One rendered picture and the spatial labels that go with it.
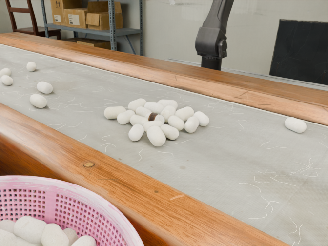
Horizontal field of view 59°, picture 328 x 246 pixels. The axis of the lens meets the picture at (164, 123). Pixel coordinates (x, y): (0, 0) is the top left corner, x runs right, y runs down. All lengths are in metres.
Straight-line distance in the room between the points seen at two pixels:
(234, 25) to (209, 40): 1.76
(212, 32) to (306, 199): 0.63
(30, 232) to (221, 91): 0.42
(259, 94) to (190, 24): 2.30
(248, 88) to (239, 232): 0.37
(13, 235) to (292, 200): 0.26
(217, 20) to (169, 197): 0.69
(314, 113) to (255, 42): 2.06
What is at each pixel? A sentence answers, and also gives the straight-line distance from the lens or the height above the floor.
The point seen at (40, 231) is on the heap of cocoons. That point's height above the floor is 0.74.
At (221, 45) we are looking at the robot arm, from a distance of 0.87.
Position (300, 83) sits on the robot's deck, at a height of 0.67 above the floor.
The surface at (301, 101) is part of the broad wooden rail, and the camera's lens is 0.54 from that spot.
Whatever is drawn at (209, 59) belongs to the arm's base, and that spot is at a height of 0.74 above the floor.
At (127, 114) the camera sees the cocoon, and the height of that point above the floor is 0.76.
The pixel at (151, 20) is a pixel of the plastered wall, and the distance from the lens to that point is 3.09.
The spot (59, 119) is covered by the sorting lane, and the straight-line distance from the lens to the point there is 0.49.
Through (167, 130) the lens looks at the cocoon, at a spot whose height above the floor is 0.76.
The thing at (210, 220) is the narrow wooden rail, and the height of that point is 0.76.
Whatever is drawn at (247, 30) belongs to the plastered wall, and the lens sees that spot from 2.58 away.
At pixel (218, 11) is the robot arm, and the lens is 0.90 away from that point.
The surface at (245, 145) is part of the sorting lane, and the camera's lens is 0.41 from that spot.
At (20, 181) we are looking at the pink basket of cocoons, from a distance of 0.30.
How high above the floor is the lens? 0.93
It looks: 25 degrees down
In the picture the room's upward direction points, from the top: 1 degrees clockwise
